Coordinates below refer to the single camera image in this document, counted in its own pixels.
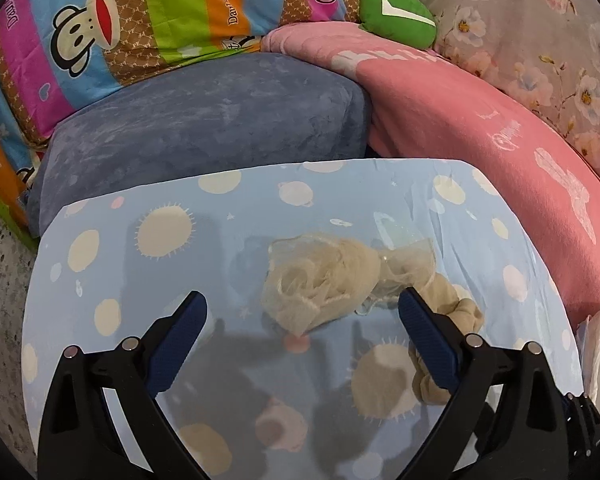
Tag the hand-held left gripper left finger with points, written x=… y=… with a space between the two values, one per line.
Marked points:
x=180 y=342

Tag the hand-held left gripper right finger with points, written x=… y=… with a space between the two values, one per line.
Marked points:
x=427 y=340

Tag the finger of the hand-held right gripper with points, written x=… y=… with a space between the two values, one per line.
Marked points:
x=587 y=425

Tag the beige knotted stocking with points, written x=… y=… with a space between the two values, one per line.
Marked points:
x=455 y=305

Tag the beige sock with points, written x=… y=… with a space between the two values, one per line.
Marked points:
x=320 y=280

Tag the blue dotted tablecloth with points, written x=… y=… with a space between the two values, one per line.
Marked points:
x=130 y=270

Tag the clear plastic wrapper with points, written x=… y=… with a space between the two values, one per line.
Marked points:
x=396 y=232

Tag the pink blanket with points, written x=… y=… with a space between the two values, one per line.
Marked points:
x=455 y=125

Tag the blue-grey velvet cushion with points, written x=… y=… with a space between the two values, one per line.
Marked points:
x=205 y=120

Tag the grey floral blanket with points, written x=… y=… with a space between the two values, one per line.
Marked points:
x=530 y=35

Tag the green check mark cushion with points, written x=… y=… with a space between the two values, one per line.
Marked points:
x=395 y=15

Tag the striped monkey print blanket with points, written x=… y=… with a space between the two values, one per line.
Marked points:
x=155 y=10

